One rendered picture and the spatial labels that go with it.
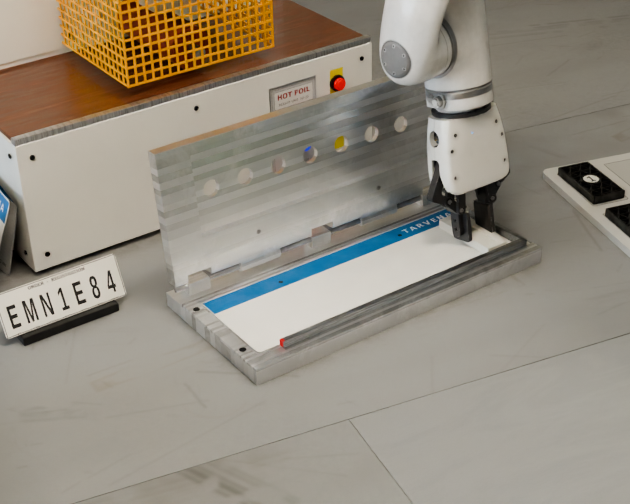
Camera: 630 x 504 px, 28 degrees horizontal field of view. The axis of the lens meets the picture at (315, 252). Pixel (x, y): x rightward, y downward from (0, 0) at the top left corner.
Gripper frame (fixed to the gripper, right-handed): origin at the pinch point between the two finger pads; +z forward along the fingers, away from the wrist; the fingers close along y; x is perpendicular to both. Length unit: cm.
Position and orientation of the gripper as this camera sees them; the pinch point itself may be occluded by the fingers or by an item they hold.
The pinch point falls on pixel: (472, 220)
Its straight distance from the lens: 164.8
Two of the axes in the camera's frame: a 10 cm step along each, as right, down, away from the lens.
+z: 1.4, 9.2, 3.6
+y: 8.2, -3.1, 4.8
